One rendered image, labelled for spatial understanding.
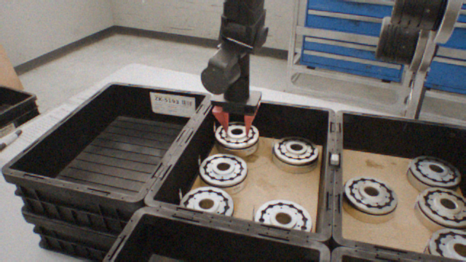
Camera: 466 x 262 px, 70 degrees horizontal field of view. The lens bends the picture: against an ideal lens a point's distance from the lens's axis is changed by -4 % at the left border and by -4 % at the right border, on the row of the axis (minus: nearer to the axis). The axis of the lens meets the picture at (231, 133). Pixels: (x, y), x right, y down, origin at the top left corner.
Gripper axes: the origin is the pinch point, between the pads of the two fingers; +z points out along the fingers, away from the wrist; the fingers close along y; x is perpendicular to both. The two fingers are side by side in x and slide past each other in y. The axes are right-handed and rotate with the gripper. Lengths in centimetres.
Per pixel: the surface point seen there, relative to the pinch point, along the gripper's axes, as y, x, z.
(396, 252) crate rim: 31.1, -29.8, -4.6
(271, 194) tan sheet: 10.7, -13.0, 5.7
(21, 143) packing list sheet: -73, 1, 18
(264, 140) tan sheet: 5.6, 5.7, 6.3
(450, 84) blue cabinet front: 101, 166, 59
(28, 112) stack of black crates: -113, 39, 36
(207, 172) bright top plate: -2.9, -13.1, 2.4
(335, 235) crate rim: 22.6, -29.0, -4.7
